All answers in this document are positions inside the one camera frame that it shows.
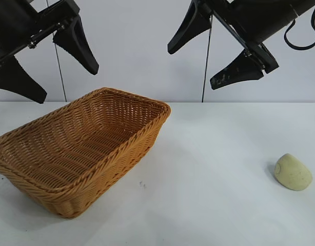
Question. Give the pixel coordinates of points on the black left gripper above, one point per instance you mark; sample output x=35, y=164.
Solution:
x=16, y=20

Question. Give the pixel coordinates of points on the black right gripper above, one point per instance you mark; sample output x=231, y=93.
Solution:
x=262, y=20

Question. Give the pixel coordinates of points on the woven tan wicker basket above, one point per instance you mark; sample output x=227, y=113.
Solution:
x=70, y=153

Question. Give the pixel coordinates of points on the pale yellow egg yolk pastry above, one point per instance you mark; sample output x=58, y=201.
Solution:
x=293, y=174

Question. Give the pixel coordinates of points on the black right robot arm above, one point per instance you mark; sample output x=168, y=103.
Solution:
x=305, y=5

